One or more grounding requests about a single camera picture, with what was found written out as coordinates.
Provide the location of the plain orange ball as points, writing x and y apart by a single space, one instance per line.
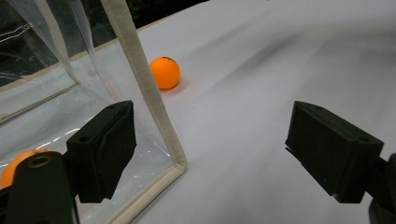
12 169

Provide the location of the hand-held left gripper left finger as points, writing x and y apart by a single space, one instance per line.
102 152

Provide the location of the transparent box with beige trim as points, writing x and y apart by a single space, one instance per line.
93 77

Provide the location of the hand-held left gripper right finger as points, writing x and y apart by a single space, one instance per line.
333 152

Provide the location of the orange ball with black mark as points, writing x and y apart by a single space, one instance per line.
165 74

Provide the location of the white board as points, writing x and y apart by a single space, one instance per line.
249 93

